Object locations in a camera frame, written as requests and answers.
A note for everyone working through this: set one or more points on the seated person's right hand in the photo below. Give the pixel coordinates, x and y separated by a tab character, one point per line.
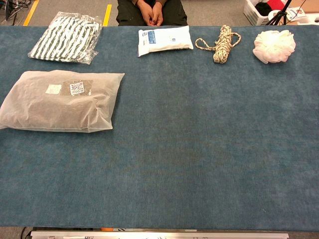
145	11

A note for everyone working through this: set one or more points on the seated person's left hand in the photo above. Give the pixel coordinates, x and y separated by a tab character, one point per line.
157	13

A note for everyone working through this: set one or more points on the translucent white plastic bag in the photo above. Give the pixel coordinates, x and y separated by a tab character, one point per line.
54	109

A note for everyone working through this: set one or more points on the seated person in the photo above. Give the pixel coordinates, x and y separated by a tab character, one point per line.
127	12

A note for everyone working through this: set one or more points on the green white striped bagged clothes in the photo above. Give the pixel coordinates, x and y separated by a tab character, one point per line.
64	37

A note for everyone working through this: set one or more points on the white pouch with blue label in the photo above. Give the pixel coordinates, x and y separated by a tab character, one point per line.
169	39

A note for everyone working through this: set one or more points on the white plastic laundry basket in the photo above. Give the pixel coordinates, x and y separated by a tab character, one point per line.
253	15

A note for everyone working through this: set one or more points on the black garment in basket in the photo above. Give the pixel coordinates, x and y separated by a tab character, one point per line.
263	9

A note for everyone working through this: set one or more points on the red garment in basket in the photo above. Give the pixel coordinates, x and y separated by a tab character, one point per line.
275	3

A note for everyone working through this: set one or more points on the black tripod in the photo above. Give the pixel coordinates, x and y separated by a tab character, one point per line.
279	15

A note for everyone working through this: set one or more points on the blue felt table mat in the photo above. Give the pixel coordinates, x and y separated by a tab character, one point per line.
174	149

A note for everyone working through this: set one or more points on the white printed plastic bag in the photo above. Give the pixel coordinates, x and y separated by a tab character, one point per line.
295	13

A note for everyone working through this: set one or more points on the brown cardboard box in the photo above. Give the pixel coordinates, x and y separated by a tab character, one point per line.
309	5

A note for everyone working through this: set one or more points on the aluminium profile rail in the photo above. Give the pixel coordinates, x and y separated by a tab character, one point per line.
159	235

